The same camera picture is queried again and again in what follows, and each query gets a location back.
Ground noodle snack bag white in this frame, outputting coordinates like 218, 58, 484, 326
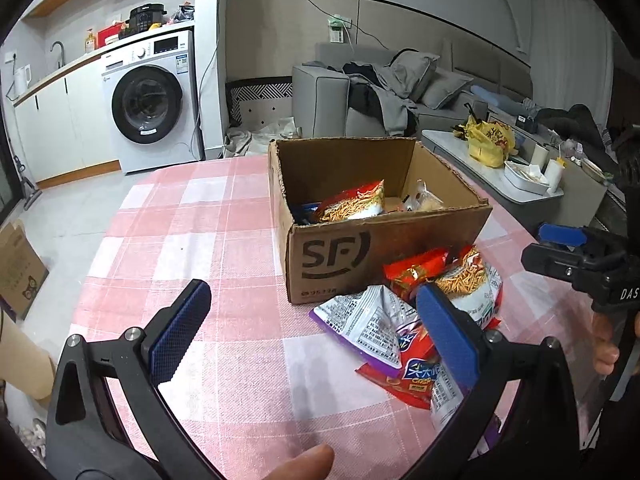
435, 246, 503, 330

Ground red snack bag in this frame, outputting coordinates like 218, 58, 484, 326
383, 247, 449, 301

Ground red blue chip bag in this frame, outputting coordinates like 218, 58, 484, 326
356, 323, 442, 410

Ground silver purple snack bag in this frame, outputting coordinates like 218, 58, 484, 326
309, 285, 420, 377

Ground person's right hand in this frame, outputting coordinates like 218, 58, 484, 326
591, 313, 620, 376

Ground person's left hand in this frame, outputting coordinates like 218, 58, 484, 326
265, 444, 335, 480

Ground white food container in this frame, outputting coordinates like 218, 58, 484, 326
504, 160, 549, 195

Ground yellow plastic bag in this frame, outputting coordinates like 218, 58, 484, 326
452, 116, 518, 168

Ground clear wrapped snack in box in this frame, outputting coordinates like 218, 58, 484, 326
402, 179, 445, 212

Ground white coffee table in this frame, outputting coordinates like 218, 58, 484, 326
421, 130, 564, 233

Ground cardboard box on floor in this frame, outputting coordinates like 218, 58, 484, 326
0, 220, 49, 320

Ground pink plaid tablecloth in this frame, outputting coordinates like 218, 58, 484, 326
67, 152, 601, 480

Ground noodle snack bag in box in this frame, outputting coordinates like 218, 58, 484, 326
312, 180, 385, 223

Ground SF cardboard box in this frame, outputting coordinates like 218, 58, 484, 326
268, 138, 491, 304

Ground grey pillow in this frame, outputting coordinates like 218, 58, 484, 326
390, 49, 440, 101

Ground grey clothes on sofa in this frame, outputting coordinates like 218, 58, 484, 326
343, 62, 418, 136

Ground grey sofa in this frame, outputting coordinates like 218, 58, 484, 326
292, 38, 533, 139

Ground white kitchen cabinet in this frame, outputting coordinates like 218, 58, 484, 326
15, 61, 117, 182

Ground white cloth on floor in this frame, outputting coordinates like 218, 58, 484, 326
222, 117, 302, 158

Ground white washing machine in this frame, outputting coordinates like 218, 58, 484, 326
101, 28, 204, 174

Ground white electric kettle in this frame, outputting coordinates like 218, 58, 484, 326
14, 64, 32, 98

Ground kitchen faucet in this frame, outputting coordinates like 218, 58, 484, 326
50, 41, 66, 68

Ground yellow bottle on counter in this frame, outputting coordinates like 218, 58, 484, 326
84, 28, 96, 53

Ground red box on counter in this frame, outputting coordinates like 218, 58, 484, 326
96, 22, 125, 48

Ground black rice cooker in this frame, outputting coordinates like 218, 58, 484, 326
128, 3, 166, 34

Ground wall power strip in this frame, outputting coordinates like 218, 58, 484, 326
328, 14, 352, 44

